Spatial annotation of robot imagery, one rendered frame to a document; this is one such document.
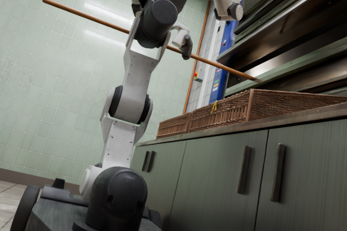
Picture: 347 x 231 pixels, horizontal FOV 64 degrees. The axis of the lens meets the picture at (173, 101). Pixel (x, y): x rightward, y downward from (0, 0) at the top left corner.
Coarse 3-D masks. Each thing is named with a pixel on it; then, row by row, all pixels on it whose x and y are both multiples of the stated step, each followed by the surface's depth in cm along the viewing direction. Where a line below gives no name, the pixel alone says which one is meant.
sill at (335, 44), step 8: (344, 40) 133; (320, 48) 146; (328, 48) 141; (304, 56) 156; (312, 56) 150; (288, 64) 167; (264, 72) 189; (272, 72) 181; (248, 80) 206; (232, 88) 226
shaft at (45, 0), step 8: (48, 0) 166; (64, 8) 168; (72, 8) 170; (88, 16) 172; (104, 24) 176; (112, 24) 177; (128, 32) 180; (168, 48) 188; (176, 48) 189; (192, 56) 193; (216, 64) 198; (232, 72) 202; (240, 72) 204
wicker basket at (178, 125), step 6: (186, 114) 161; (168, 120) 189; (174, 120) 178; (180, 120) 167; (186, 120) 158; (162, 126) 199; (168, 126) 185; (174, 126) 176; (180, 126) 165; (186, 126) 155; (162, 132) 195; (168, 132) 182; (174, 132) 171; (180, 132) 161; (186, 132) 154; (156, 138) 202
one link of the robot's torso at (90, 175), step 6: (90, 168) 94; (96, 168) 91; (84, 174) 99; (90, 174) 89; (96, 174) 90; (84, 180) 91; (90, 180) 88; (84, 186) 88; (90, 186) 88; (84, 192) 88; (90, 192) 88; (84, 198) 88
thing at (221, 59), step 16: (304, 0) 147; (320, 0) 142; (336, 0) 138; (288, 16) 160; (304, 16) 156; (320, 16) 152; (336, 16) 148; (256, 32) 186; (272, 32) 178; (288, 32) 173; (304, 32) 167; (240, 48) 208; (256, 48) 200; (272, 48) 193; (224, 64) 239; (240, 64) 229
